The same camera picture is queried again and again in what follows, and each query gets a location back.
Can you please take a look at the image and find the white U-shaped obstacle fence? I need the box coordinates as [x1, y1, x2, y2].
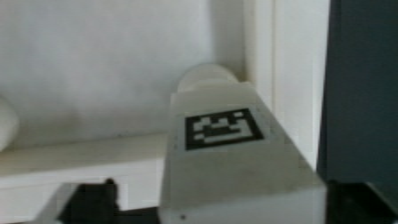
[274, 0, 331, 167]

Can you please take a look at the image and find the white square table top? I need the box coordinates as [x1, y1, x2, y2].
[0, 0, 281, 224]

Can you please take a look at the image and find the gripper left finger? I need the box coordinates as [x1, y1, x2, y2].
[57, 179, 119, 224]

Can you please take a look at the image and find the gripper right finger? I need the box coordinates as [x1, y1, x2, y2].
[325, 181, 398, 224]

